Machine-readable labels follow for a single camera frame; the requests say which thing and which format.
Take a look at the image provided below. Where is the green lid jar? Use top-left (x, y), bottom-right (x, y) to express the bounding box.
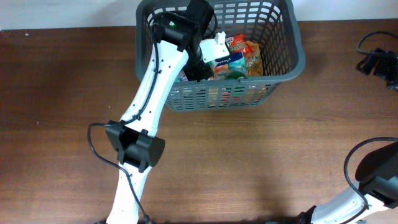
top-left (224, 65), bottom-right (248, 96)

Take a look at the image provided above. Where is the blue white carton box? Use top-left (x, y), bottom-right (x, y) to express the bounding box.
top-left (174, 52), bottom-right (249, 83)

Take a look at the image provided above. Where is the red spaghetti packet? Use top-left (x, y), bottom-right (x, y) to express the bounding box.
top-left (225, 34), bottom-right (253, 55)

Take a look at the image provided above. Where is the beige coffee mix bag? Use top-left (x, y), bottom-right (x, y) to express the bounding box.
top-left (244, 41), bottom-right (263, 77)

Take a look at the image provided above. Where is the grey plastic basket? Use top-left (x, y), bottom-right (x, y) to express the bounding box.
top-left (135, 0), bottom-right (306, 112)

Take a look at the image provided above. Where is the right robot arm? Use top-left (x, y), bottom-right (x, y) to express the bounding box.
top-left (294, 137), bottom-right (397, 223)

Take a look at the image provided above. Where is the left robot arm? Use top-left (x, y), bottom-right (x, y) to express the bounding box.
top-left (106, 1), bottom-right (214, 223)

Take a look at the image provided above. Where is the left black cable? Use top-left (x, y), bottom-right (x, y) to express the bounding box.
top-left (86, 12), bottom-right (218, 224)

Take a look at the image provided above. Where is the black cable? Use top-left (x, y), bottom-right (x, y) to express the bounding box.
top-left (86, 12), bottom-right (218, 224)
top-left (343, 30), bottom-right (398, 224)

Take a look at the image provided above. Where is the right black cable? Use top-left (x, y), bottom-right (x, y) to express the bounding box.
top-left (343, 30), bottom-right (398, 224)

